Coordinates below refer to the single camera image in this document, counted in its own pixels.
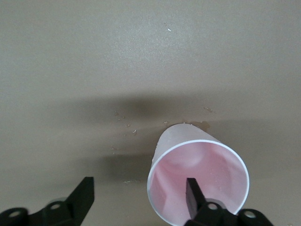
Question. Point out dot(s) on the pink plastic cup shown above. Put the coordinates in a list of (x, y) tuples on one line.
[(211, 160)]

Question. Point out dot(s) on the large paper table cover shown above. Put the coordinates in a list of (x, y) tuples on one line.
[(94, 58)]

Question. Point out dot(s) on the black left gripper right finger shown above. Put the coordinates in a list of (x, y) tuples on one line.
[(197, 207)]

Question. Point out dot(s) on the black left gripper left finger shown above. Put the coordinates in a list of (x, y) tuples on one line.
[(70, 209)]

